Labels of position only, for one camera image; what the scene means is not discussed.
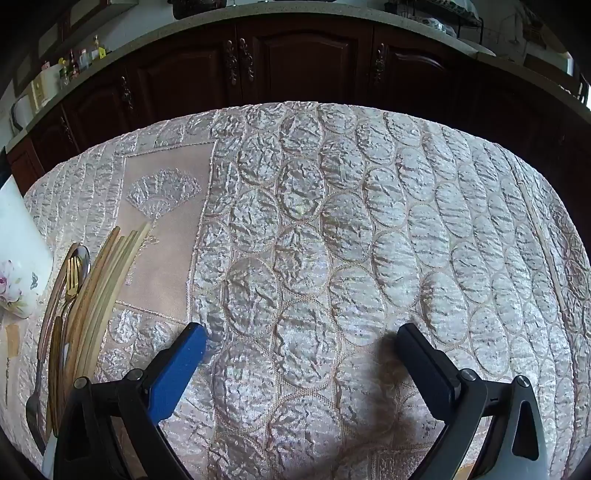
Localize brown wooden handled utensil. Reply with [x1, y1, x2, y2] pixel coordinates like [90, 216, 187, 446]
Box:
[50, 316, 64, 437]

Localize dark wooden kitchen cabinets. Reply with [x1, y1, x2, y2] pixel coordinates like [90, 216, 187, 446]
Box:
[4, 21, 591, 185]

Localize black wire dish rack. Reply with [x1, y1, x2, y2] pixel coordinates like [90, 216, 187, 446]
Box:
[385, 0, 483, 29]

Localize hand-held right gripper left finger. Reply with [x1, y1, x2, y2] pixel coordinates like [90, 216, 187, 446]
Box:
[53, 322, 208, 480]

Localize window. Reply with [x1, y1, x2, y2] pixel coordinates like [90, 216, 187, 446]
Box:
[566, 48, 591, 109]

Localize grey speckled countertop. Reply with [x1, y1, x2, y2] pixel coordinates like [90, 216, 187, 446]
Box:
[0, 0, 591, 158]

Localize cream quilted tablecloth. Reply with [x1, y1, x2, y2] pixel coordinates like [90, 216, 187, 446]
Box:
[0, 100, 591, 480]

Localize dark countertop appliance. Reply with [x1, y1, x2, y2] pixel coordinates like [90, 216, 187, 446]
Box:
[168, 0, 228, 20]

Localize white countertop appliance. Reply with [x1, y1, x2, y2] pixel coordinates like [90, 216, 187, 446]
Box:
[10, 98, 33, 134]

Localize brown wooden chopstick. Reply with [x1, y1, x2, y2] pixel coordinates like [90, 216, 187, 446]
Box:
[62, 226, 122, 386]

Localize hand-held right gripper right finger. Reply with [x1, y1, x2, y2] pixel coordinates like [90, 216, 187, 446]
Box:
[397, 322, 550, 480]

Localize gold metal fork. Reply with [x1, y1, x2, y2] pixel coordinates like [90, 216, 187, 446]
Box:
[58, 257, 81, 361]

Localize small silver metal spoon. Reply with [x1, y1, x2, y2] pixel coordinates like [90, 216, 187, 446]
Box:
[25, 258, 70, 455]

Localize white floral mug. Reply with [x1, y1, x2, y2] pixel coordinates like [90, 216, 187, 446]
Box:
[0, 178, 52, 319]

